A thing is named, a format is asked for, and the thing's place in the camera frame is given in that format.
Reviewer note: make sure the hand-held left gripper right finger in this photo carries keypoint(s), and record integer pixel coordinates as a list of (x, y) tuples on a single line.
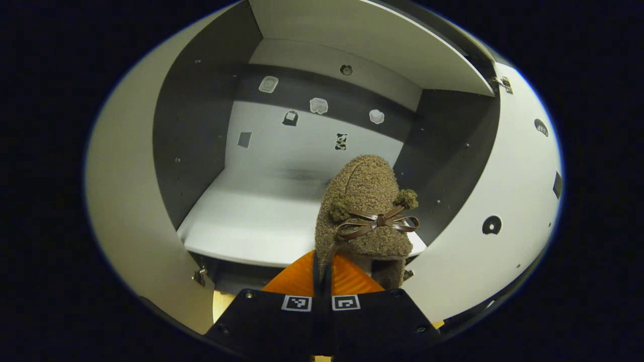
[(377, 322)]

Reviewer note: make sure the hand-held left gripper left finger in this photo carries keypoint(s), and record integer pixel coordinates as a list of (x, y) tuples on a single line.
[(271, 322)]

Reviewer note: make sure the brown fuzzy shoe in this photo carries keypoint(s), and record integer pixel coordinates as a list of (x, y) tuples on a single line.
[(367, 186)]

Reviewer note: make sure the white shoe cabinet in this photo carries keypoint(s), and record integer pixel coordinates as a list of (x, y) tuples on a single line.
[(282, 151)]

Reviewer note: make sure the white cabinet door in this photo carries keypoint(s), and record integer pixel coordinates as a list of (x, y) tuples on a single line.
[(503, 201), (131, 201)]

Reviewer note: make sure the metal door hinge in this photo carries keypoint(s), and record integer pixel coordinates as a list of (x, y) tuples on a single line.
[(199, 276), (503, 84), (408, 274)]

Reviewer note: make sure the white cabinet shelf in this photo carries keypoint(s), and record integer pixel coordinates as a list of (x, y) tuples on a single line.
[(362, 35)]

